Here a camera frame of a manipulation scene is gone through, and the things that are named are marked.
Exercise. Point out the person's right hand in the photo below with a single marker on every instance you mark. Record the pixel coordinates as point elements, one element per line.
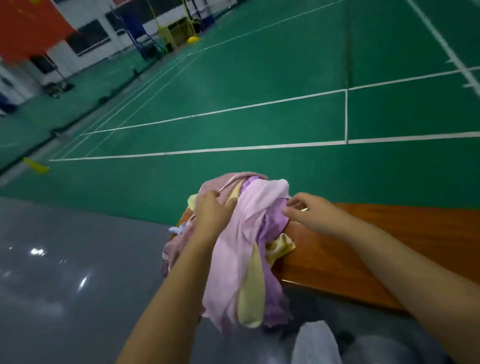
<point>319,214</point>

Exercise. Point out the person's left hand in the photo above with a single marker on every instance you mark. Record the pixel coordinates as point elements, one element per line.
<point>211,215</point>

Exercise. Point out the red patterned towel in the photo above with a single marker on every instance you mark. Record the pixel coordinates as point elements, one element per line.
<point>219,184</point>

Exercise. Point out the yellow white striped cloth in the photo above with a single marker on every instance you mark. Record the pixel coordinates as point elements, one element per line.
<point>280,247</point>

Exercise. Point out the light pink towel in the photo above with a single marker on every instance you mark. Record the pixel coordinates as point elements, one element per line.
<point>236,262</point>

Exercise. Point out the pale yellow towel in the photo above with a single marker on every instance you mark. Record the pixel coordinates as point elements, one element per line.
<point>252,296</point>

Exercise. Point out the purple towel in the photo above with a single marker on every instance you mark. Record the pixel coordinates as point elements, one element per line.
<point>274,296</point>

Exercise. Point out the person's right forearm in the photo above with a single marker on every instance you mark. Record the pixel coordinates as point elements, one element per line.
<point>420,281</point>

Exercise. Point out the person's left forearm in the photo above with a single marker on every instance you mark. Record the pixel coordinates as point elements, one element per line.
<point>174,304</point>

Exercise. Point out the brown wooden bench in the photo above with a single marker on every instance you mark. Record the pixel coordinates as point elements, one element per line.
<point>375,247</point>

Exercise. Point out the yellow floor marker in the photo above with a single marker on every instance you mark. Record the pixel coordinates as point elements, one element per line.
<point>35,166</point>

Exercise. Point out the blue umpire chair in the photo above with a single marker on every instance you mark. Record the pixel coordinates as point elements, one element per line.
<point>139,28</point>

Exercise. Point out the yellow net post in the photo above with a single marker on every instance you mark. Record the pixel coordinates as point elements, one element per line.
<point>192,34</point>

